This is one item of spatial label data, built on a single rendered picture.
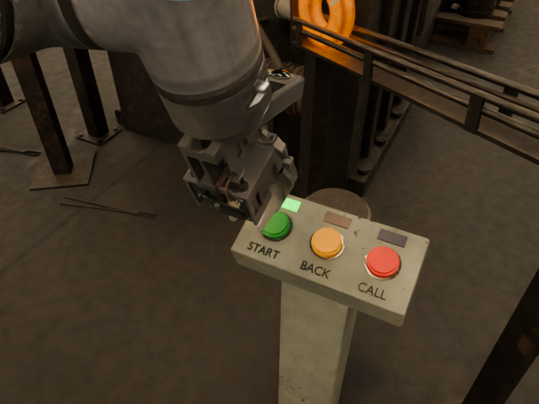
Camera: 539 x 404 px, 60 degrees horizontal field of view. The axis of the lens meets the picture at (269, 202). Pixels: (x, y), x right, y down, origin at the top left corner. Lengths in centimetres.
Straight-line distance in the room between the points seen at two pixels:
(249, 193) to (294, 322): 33
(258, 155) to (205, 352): 84
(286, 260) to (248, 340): 64
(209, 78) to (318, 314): 43
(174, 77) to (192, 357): 96
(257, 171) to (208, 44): 16
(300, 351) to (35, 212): 118
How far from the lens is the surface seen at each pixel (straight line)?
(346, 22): 102
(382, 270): 60
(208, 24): 31
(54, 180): 184
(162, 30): 31
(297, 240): 63
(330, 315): 67
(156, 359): 124
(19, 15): 34
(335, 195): 82
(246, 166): 45
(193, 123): 37
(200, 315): 130
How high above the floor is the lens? 105
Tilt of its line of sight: 41 degrees down
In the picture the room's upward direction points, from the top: straight up
